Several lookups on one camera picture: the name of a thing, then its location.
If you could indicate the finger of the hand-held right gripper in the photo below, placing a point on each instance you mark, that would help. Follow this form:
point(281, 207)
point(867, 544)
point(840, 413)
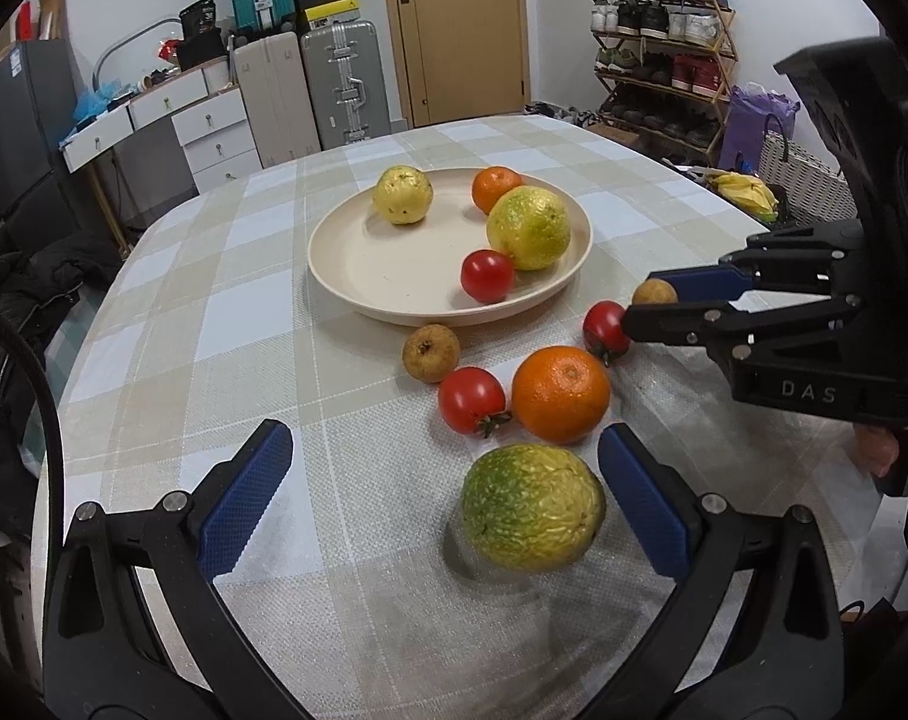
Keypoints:
point(664, 322)
point(705, 283)

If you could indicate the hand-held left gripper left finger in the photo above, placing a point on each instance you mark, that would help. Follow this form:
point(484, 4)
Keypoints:
point(244, 495)

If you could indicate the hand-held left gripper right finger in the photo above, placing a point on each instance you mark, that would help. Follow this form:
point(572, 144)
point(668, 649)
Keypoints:
point(649, 502)

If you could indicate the small brown fruit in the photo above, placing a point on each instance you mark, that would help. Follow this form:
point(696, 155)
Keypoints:
point(431, 352)
point(653, 291)

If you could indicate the red tomato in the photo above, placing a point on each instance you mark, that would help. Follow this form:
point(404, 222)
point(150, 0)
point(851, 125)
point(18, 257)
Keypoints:
point(488, 275)
point(602, 326)
point(470, 399)

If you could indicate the wrinkled yellow green fruit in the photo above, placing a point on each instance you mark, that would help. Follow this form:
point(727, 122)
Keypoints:
point(533, 506)

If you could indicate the orange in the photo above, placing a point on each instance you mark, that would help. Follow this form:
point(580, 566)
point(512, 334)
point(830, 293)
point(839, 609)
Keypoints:
point(560, 394)
point(495, 187)

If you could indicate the large yellow citrus fruit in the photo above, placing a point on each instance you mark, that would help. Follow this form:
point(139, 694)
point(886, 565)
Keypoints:
point(529, 228)

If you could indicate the cream round plate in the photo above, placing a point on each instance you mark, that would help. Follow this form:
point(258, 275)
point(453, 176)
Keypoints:
point(394, 270)

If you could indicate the yellow guava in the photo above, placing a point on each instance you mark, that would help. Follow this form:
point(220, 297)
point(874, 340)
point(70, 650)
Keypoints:
point(401, 195)

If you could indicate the person's right hand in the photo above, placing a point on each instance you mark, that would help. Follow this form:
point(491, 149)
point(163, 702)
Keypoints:
point(877, 450)

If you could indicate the bunch of bananas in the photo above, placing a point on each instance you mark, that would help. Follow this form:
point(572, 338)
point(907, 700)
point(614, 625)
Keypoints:
point(743, 191)

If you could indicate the white woven basket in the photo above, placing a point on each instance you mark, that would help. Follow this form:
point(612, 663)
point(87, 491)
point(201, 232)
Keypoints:
point(810, 184)

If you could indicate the purple bag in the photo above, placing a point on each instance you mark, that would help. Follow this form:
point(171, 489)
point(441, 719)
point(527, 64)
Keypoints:
point(754, 124)

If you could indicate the small brown cardboard box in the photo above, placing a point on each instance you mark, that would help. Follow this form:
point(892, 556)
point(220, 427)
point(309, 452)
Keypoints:
point(620, 135)

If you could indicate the scattered sneakers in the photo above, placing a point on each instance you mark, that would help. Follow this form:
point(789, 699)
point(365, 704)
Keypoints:
point(559, 114)

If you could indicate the wooden shoe rack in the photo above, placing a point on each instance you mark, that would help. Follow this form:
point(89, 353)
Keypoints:
point(724, 52)

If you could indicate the shoe rack with shoes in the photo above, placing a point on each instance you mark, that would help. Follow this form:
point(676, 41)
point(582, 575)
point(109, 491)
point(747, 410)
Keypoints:
point(653, 19)

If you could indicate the black jacket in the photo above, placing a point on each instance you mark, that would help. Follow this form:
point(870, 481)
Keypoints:
point(12, 315)

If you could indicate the wooden door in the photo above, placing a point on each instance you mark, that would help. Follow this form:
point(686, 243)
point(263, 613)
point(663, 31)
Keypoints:
point(461, 52)

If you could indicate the white drawer cabinet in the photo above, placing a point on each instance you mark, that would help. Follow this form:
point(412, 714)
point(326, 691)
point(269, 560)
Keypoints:
point(218, 142)

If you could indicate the white desk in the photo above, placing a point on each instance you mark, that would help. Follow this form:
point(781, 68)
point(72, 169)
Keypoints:
point(139, 116)

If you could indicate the beige suitcase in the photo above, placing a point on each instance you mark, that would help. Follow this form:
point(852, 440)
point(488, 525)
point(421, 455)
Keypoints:
point(274, 101)

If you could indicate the silver suitcase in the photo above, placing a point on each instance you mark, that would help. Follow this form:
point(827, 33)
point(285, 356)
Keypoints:
point(345, 82)

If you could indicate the blue plastic bag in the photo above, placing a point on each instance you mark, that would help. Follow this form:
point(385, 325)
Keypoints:
point(96, 101)

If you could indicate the dark grey refrigerator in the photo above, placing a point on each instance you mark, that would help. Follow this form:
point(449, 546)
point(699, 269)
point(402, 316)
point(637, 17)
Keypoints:
point(19, 127)

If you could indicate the red gift bag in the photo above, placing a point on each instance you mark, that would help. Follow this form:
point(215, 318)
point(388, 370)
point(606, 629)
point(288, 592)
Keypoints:
point(169, 50)

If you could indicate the black yellow shoe box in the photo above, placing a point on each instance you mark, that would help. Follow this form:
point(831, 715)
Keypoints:
point(332, 16)

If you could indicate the curved metal bar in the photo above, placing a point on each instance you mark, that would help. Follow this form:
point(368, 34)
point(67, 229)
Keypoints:
point(124, 37)

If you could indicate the black printed bag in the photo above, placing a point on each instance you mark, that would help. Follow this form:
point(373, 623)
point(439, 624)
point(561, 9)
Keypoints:
point(199, 17)

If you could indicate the red box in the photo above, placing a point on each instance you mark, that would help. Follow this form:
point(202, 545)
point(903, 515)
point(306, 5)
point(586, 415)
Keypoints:
point(24, 22)

